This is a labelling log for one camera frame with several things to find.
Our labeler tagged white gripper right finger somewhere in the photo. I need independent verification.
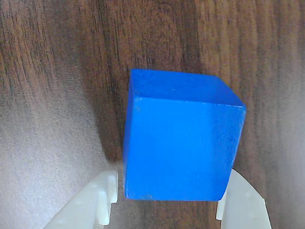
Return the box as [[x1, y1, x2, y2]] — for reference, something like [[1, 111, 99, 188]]
[[215, 168, 272, 229]]

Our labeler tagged blue cube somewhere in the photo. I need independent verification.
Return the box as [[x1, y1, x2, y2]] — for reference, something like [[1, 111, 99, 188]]
[[123, 68, 247, 201]]

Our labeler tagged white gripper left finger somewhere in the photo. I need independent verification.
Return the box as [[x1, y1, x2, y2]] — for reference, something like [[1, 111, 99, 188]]
[[44, 170, 119, 229]]

